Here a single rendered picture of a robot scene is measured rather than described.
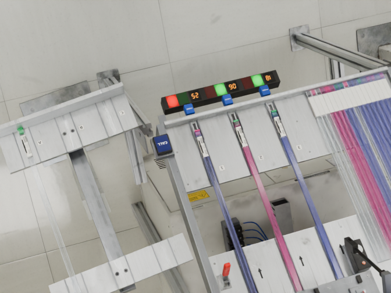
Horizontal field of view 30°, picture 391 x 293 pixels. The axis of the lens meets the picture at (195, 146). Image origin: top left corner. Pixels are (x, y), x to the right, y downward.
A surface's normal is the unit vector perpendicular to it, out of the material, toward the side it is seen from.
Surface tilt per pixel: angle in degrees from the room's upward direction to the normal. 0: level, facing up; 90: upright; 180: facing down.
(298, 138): 43
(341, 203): 0
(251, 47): 0
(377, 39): 0
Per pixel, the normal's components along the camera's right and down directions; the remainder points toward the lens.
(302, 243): 0.07, -0.42
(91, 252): 0.26, 0.29
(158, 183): -0.17, -0.92
